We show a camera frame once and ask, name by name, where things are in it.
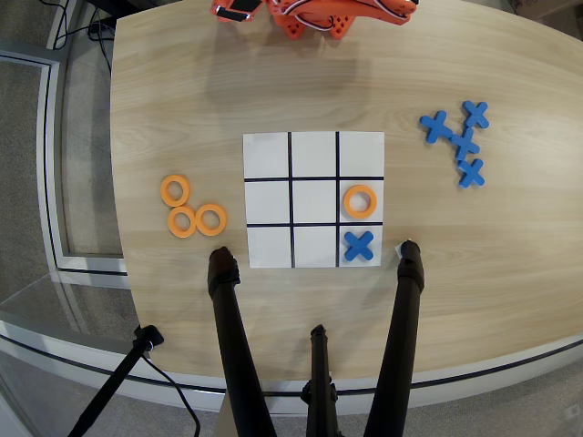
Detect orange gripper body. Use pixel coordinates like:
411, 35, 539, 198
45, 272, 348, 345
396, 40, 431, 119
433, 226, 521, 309
210, 0, 266, 24

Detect orange ring piece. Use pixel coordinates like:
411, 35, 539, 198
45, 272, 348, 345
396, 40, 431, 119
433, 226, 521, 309
195, 202, 228, 237
159, 174, 192, 208
167, 206, 199, 239
343, 183, 379, 219

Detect white tic-tac-toe grid sheet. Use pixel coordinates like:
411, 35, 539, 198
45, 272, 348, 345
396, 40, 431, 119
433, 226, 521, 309
242, 131, 386, 269

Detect blue cross piece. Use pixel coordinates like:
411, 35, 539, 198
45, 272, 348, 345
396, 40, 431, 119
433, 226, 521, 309
457, 158, 486, 188
450, 127, 482, 161
462, 100, 490, 130
343, 229, 375, 263
419, 110, 455, 145

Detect thick black tripod leg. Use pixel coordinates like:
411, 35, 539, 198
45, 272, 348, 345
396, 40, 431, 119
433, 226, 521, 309
207, 246, 279, 437
362, 239, 426, 437

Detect thin black tripod leg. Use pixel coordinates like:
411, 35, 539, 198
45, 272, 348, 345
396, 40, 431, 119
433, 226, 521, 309
300, 324, 343, 437

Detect slim black stand pole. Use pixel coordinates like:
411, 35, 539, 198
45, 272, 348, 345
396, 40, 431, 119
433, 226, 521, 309
66, 324, 166, 437

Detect black floor cables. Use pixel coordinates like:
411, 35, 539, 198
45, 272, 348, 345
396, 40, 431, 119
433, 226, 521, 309
45, 0, 116, 76

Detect grey metal glass frame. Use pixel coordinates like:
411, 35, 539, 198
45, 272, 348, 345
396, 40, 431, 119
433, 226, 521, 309
0, 38, 131, 279

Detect black stand cable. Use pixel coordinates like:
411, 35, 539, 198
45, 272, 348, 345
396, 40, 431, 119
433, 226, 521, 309
140, 353, 202, 437

